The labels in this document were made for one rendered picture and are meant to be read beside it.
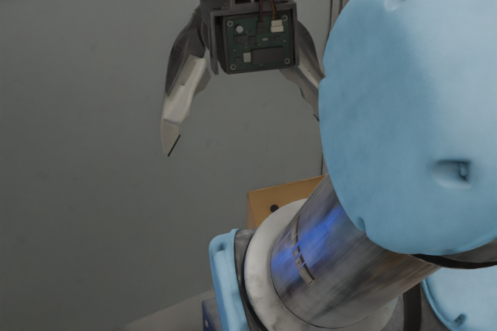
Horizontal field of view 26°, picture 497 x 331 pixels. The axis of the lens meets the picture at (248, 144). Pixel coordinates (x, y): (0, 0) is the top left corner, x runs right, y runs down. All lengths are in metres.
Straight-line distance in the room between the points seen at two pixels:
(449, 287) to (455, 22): 0.44
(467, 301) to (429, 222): 0.41
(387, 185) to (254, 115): 1.78
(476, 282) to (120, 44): 1.22
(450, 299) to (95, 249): 1.49
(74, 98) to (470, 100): 1.61
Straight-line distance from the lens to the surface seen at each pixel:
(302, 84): 0.95
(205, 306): 1.21
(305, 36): 0.94
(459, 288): 0.83
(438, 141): 0.40
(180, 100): 0.92
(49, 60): 1.91
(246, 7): 0.86
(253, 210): 1.02
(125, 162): 2.12
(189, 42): 0.92
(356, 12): 0.45
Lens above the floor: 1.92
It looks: 41 degrees down
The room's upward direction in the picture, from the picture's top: straight up
